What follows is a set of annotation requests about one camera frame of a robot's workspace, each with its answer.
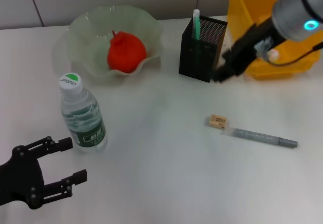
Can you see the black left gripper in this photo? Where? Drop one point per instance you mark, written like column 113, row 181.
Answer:
column 22, row 181

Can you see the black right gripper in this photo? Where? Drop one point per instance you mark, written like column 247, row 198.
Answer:
column 257, row 40

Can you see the clear green-label water bottle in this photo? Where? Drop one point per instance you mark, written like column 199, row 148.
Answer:
column 83, row 118

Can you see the mint green pen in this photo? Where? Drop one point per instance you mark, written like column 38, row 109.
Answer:
column 196, row 24

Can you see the grey marker pen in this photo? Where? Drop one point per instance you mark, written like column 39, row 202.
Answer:
column 257, row 137

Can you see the orange toy fruit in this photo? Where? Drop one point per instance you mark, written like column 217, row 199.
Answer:
column 126, row 55

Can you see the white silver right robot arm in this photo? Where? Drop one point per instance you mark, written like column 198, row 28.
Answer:
column 295, row 12

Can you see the black mesh pen holder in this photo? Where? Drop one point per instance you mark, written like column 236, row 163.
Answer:
column 196, row 62

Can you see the beige eraser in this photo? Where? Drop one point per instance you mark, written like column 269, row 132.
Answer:
column 218, row 121

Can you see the pale green wavy fruit plate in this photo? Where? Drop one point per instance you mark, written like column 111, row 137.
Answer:
column 85, row 47

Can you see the yellow plastic bin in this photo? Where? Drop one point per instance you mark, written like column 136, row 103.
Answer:
column 242, row 7

